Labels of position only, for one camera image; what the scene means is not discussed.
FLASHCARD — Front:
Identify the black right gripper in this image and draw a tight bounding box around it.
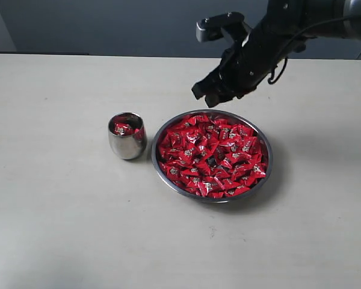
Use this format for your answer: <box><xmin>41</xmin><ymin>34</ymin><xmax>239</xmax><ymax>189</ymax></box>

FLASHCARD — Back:
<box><xmin>191</xmin><ymin>13</ymin><xmax>304</xmax><ymax>108</ymax></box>

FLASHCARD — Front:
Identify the red candy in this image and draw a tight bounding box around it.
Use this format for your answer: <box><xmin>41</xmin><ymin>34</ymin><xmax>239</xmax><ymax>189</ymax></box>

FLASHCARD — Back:
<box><xmin>197</xmin><ymin>181</ymin><xmax>221</xmax><ymax>197</ymax></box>
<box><xmin>187</xmin><ymin>114</ymin><xmax>210</xmax><ymax>126</ymax></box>
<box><xmin>114</xmin><ymin>122</ymin><xmax>140</xmax><ymax>137</ymax></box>
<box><xmin>251</xmin><ymin>163</ymin><xmax>266</xmax><ymax>179</ymax></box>
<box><xmin>168</xmin><ymin>131</ymin><xmax>184</xmax><ymax>148</ymax></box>

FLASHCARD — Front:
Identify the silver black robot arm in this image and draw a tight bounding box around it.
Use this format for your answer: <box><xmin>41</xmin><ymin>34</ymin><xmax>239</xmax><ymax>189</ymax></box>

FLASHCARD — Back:
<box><xmin>191</xmin><ymin>0</ymin><xmax>361</xmax><ymax>108</ymax></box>

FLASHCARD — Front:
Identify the stainless steel plate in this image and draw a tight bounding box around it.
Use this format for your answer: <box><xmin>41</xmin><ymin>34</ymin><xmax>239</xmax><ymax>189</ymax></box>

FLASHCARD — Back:
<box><xmin>151</xmin><ymin>109</ymin><xmax>273</xmax><ymax>204</ymax></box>

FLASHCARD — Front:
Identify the stainless steel cup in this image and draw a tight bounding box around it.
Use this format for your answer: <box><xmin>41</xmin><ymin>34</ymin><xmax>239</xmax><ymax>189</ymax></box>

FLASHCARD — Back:
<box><xmin>108</xmin><ymin>112</ymin><xmax>147</xmax><ymax>160</ymax></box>

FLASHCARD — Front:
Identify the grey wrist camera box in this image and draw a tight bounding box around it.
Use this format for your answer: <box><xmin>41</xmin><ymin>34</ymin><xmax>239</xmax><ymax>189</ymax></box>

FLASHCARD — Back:
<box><xmin>196</xmin><ymin>12</ymin><xmax>248</xmax><ymax>43</ymax></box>

